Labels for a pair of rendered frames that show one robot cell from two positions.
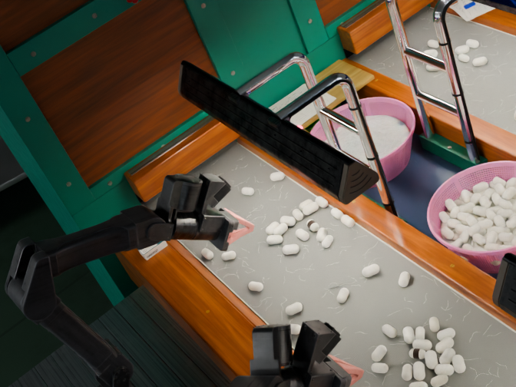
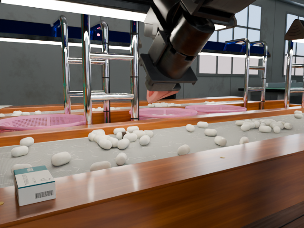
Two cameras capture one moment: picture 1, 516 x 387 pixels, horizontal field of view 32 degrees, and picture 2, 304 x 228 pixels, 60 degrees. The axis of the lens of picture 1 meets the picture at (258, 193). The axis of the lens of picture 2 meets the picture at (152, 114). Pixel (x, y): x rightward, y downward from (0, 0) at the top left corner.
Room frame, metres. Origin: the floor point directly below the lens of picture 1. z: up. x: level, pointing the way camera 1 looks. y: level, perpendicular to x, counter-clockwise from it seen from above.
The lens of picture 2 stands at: (1.60, 0.58, 0.89)
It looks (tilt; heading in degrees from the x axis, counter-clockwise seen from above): 7 degrees down; 257
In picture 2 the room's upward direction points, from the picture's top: straight up
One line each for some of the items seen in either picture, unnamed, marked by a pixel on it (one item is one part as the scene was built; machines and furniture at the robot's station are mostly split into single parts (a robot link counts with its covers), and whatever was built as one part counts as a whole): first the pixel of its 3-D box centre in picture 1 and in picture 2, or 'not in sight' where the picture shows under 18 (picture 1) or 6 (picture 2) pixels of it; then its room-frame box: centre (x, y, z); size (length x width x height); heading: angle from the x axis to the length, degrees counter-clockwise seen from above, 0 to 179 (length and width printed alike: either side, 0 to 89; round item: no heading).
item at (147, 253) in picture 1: (152, 246); (33, 183); (1.67, 0.27, 0.77); 0.06 x 0.04 x 0.02; 108
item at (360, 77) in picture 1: (307, 103); not in sight; (1.95, -0.21, 0.77); 0.33 x 0.15 x 0.01; 108
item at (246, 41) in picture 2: not in sight; (244, 78); (0.72, -0.83, 0.90); 0.20 x 0.19 x 0.45; 18
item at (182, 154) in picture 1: (183, 153); not in sight; (1.89, 0.13, 0.83); 0.30 x 0.06 x 0.07; 108
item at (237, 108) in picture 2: not in sight; (214, 117); (1.06, -0.50, 0.72); 0.27 x 0.27 x 0.10
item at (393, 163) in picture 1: (365, 147); (45, 134); (1.74, -0.28, 0.72); 0.27 x 0.27 x 0.10
